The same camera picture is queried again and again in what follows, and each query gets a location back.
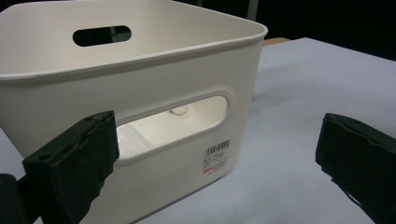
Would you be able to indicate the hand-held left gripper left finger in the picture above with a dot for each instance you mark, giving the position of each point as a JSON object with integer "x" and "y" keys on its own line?
{"x": 71, "y": 165}

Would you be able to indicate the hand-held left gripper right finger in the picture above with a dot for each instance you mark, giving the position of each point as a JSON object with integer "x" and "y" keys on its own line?
{"x": 361, "y": 152}

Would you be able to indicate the white plastic bin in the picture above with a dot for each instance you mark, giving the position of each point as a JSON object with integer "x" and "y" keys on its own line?
{"x": 130, "y": 77}

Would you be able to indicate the wooden table board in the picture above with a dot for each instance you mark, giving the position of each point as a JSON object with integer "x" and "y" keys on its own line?
{"x": 275, "y": 41}

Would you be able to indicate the white metal stand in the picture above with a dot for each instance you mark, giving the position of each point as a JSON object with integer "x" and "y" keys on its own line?
{"x": 252, "y": 9}

